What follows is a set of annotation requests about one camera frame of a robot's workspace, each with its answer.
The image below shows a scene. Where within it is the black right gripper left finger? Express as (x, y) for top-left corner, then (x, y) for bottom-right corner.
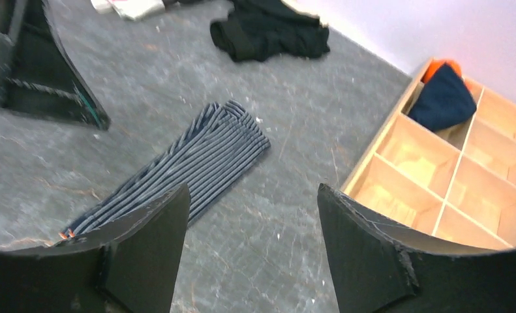
(0, 184), (190, 312)

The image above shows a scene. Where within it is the white garment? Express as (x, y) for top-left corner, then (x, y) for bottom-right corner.
(91, 0), (165, 21)

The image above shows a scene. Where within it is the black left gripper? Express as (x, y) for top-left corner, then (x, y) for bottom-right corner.
(0, 1), (111, 130)

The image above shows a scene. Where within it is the wooden compartment tray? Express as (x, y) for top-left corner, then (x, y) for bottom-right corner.
(342, 59), (516, 250)

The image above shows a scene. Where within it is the navy striped boxer underwear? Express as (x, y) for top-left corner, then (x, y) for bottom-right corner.
(60, 100), (270, 239)

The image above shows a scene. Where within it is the orange rolled garment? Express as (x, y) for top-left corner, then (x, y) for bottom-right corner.
(421, 59), (463, 85)

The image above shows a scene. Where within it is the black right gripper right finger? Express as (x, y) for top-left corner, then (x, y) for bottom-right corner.
(317, 184), (516, 312)

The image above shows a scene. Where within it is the navy rolled garment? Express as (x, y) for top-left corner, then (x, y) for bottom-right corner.
(408, 63), (477, 132)

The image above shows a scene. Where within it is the black underwear pile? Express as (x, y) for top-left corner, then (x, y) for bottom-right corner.
(209, 1), (330, 63)

